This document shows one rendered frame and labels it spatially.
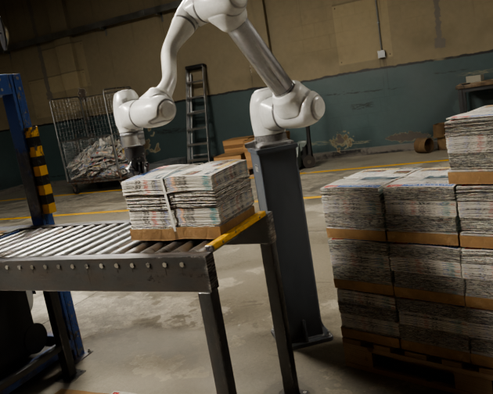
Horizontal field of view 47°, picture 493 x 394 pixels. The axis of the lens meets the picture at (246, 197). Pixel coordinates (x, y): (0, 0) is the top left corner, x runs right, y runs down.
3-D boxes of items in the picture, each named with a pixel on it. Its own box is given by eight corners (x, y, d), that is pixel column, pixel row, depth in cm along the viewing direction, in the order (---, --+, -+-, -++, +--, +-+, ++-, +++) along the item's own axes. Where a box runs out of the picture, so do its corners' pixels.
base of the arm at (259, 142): (242, 148, 279) (240, 137, 278) (284, 141, 283) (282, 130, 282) (250, 151, 262) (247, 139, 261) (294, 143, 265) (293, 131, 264)
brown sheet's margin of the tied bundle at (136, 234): (206, 219, 224) (205, 208, 223) (167, 241, 198) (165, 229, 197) (173, 219, 231) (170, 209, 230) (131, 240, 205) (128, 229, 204)
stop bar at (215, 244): (267, 215, 215) (266, 210, 215) (214, 251, 177) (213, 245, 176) (259, 216, 216) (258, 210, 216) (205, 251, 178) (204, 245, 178)
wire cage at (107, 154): (150, 180, 1015) (131, 85, 984) (123, 191, 942) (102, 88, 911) (98, 185, 1068) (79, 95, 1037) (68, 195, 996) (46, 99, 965)
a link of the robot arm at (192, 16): (165, 16, 229) (186, 8, 219) (184, -16, 235) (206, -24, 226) (185, 38, 236) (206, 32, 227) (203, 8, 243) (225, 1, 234)
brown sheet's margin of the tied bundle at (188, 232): (256, 216, 214) (254, 205, 213) (221, 238, 189) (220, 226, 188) (219, 216, 221) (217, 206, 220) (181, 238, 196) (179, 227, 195)
